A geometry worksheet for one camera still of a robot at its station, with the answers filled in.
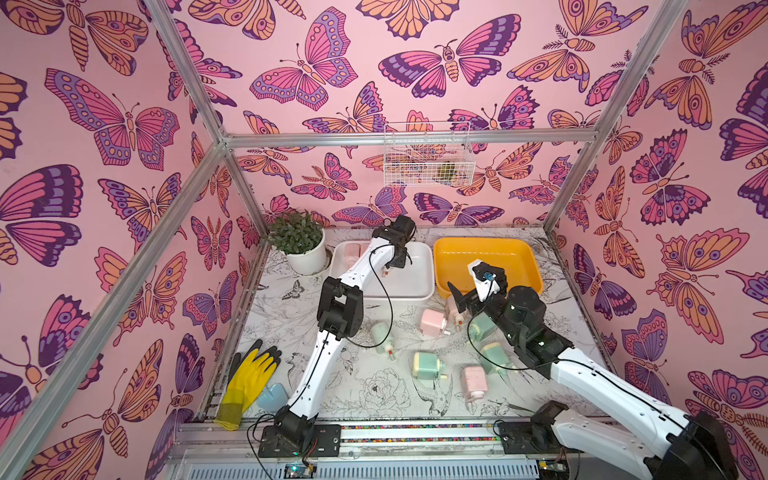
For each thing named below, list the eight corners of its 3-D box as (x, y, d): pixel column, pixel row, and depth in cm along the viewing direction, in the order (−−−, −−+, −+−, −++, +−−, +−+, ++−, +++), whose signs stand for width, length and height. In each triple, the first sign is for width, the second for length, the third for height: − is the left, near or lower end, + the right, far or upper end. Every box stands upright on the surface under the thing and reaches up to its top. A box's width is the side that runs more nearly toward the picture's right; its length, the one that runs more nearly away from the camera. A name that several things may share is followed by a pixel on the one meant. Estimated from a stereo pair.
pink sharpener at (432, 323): (418, 333, 93) (419, 323, 88) (421, 319, 96) (422, 308, 91) (443, 339, 92) (445, 329, 87) (445, 325, 95) (448, 314, 90)
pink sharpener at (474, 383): (463, 402, 81) (469, 394, 75) (459, 376, 86) (464, 366, 79) (483, 402, 81) (490, 394, 75) (478, 376, 86) (485, 366, 79)
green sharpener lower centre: (413, 381, 85) (414, 371, 79) (412, 362, 88) (413, 352, 82) (442, 381, 85) (446, 371, 79) (440, 362, 88) (444, 352, 82)
